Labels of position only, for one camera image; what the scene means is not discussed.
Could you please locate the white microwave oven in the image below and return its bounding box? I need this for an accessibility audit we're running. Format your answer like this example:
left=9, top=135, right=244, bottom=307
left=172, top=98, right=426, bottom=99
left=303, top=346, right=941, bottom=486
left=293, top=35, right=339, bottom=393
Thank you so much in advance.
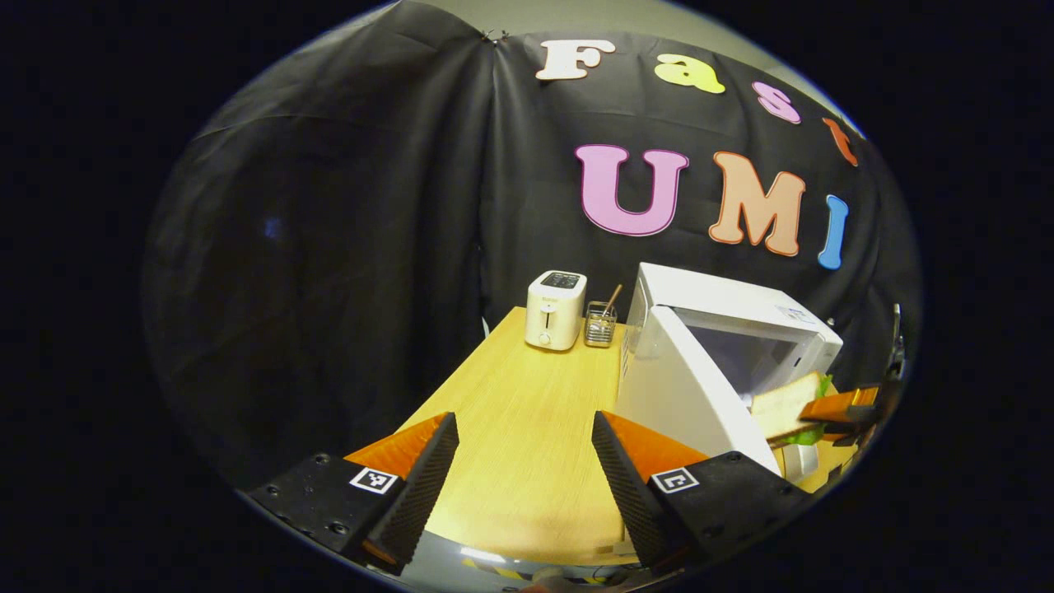
left=613, top=262, right=845, bottom=483

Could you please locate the white toaster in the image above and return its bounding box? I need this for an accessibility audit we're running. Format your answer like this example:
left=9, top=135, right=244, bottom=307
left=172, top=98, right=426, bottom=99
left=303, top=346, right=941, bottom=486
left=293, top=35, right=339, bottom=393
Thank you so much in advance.
left=525, top=270, right=588, bottom=353

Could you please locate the wire utensil holder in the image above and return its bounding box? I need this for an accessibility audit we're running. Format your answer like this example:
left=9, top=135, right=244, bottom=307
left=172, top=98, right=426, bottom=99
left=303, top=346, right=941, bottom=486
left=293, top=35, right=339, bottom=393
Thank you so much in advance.
left=584, top=301, right=618, bottom=348

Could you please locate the lettuce toast sandwich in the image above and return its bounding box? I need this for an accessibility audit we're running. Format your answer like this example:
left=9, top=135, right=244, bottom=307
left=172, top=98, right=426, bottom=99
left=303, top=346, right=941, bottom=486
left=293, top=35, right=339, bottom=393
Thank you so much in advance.
left=749, top=371, right=834, bottom=446

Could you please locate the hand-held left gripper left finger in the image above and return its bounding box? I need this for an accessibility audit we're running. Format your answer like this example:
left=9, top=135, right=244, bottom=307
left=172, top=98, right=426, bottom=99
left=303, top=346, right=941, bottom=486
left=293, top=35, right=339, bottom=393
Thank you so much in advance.
left=247, top=412, right=460, bottom=576

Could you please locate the black backdrop cloth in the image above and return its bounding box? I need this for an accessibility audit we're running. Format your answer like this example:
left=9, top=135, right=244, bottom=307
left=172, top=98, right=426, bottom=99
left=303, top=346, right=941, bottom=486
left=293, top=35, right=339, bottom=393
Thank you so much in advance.
left=142, top=0, right=921, bottom=495

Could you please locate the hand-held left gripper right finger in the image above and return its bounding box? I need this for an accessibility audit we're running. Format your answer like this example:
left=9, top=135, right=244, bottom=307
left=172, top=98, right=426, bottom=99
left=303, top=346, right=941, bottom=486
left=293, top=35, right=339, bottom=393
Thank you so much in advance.
left=591, top=410, right=812, bottom=573

